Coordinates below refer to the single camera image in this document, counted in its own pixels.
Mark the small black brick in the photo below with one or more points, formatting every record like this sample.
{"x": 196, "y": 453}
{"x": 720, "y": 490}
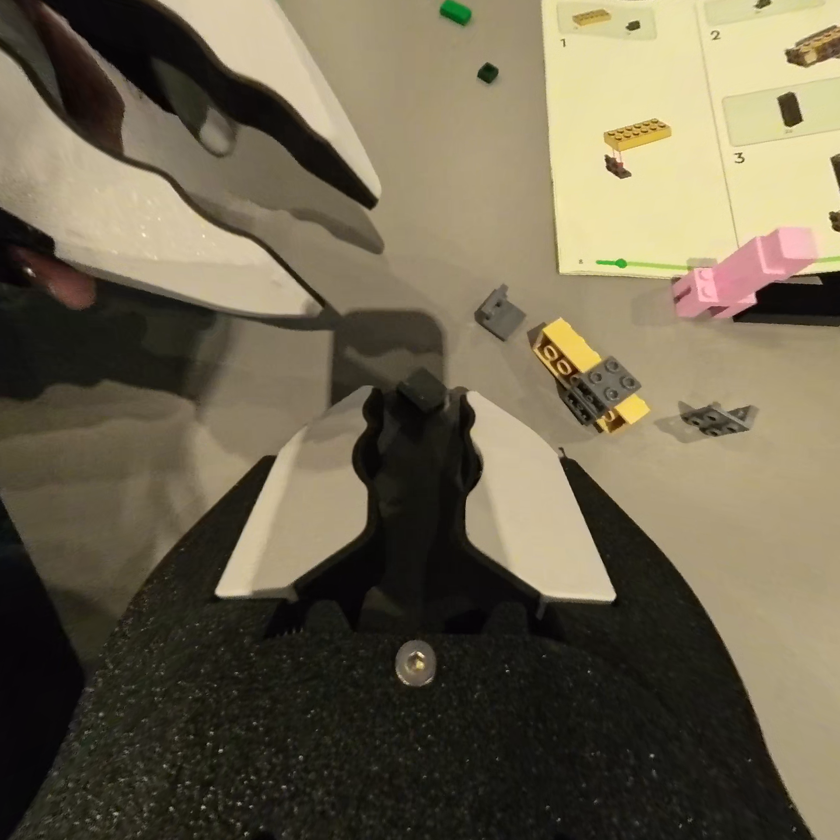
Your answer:
{"x": 421, "y": 390}

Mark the light grey bracket brick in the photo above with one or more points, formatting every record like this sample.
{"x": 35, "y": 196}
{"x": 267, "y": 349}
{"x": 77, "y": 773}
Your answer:
{"x": 500, "y": 313}

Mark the pink brick pig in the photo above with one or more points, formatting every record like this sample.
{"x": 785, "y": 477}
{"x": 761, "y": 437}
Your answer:
{"x": 741, "y": 275}

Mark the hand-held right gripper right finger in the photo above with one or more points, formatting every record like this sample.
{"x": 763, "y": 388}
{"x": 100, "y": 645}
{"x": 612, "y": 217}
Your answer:
{"x": 531, "y": 512}

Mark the person's dark clothing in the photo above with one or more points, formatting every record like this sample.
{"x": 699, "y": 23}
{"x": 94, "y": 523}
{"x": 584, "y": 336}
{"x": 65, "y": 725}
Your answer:
{"x": 33, "y": 623}

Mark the yellow and black brick assembly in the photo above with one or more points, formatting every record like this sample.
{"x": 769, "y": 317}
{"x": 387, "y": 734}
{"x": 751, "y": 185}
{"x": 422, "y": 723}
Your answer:
{"x": 564, "y": 344}

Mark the black tall brick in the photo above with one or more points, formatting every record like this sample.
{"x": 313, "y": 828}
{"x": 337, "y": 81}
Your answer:
{"x": 794, "y": 305}

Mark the small bright green brick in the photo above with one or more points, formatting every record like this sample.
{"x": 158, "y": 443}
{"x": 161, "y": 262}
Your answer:
{"x": 455, "y": 11}

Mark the grey desk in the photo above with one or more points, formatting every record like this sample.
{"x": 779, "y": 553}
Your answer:
{"x": 459, "y": 164}

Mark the person's left hand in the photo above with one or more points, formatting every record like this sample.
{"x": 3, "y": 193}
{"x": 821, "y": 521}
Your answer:
{"x": 65, "y": 285}

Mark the small dark green brick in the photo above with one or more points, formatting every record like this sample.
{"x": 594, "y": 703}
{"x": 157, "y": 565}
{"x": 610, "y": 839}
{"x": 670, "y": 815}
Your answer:
{"x": 488, "y": 73}

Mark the dark grey bracket plate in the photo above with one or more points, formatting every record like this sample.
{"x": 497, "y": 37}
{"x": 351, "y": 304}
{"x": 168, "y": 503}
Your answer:
{"x": 715, "y": 420}

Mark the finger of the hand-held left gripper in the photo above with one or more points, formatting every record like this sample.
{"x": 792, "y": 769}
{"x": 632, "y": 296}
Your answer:
{"x": 131, "y": 223}
{"x": 275, "y": 65}

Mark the pale yellow instruction booklet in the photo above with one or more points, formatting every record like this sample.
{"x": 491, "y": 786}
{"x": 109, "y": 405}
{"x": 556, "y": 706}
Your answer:
{"x": 656, "y": 197}

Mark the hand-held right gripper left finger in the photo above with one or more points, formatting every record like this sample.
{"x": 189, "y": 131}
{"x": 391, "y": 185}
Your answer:
{"x": 302, "y": 518}

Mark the dark grey bracket brick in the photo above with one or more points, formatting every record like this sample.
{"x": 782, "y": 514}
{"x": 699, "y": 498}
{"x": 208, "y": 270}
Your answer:
{"x": 607, "y": 380}

